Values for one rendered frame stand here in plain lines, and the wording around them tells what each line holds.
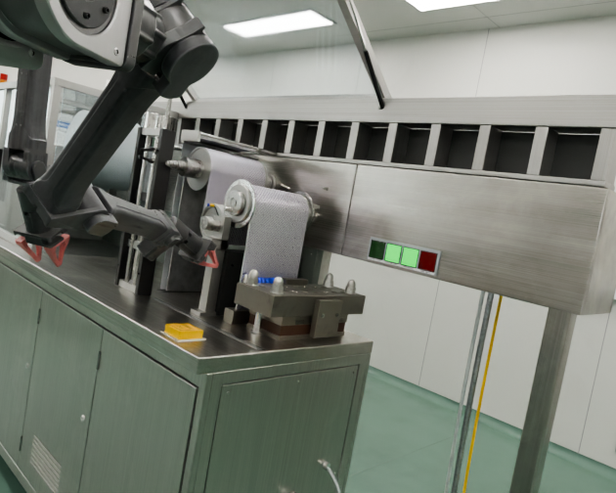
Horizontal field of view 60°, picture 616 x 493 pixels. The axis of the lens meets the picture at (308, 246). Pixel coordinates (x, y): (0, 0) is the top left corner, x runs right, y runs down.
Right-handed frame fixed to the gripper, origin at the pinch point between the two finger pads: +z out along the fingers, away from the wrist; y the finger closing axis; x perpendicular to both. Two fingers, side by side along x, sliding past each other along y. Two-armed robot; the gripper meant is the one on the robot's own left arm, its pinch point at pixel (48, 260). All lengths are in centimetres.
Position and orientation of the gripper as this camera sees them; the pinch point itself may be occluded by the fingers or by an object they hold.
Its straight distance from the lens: 144.6
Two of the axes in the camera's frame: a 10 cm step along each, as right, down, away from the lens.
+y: -9.5, -1.9, 2.3
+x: -3.0, 4.9, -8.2
